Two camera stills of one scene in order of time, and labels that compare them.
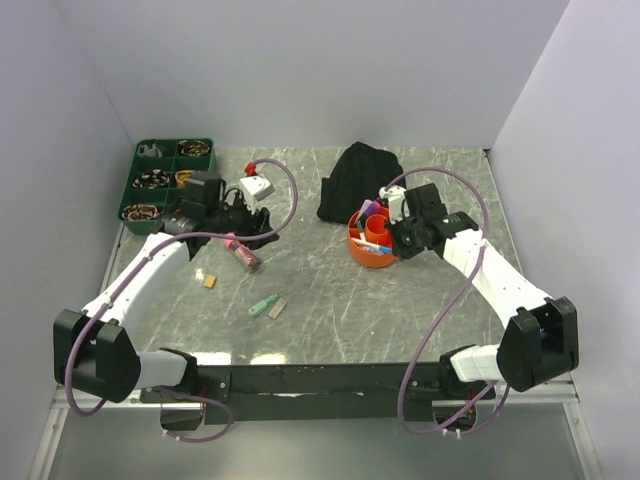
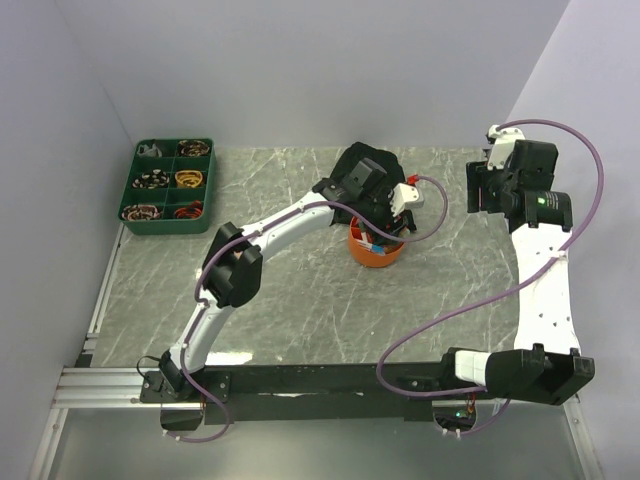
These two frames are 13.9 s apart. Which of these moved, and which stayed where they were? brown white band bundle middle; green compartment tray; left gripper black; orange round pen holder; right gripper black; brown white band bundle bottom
Moved: right gripper black; left gripper black
Stayed: green compartment tray; orange round pen holder; brown white band bundle middle; brown white band bundle bottom
